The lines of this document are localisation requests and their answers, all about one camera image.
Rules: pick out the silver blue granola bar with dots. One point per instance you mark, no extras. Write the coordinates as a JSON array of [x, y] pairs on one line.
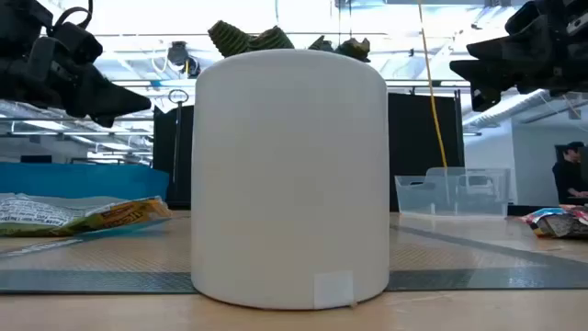
[[115, 216]]

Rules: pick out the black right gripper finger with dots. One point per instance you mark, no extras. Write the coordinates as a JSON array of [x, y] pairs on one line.
[[505, 64], [484, 99]]

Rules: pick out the red blue granola bar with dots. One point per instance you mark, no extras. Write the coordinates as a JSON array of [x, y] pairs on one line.
[[551, 212], [562, 227]]

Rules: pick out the grey-bordered silicone baking mat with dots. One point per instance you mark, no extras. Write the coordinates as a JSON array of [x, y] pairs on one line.
[[92, 262]]

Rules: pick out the clear plastic bin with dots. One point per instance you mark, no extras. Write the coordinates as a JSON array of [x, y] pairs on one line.
[[452, 202]]

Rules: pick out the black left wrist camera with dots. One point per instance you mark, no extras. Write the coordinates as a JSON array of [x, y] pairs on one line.
[[78, 43]]

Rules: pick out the teal plastic bin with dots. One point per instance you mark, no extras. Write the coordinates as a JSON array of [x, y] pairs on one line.
[[82, 181]]

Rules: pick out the white pot with succulent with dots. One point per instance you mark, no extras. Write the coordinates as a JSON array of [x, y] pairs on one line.
[[289, 184]]

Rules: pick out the black partition panel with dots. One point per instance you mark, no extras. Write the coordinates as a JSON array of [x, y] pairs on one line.
[[422, 151]]

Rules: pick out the person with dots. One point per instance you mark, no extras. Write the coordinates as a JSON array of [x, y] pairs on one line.
[[567, 177]]

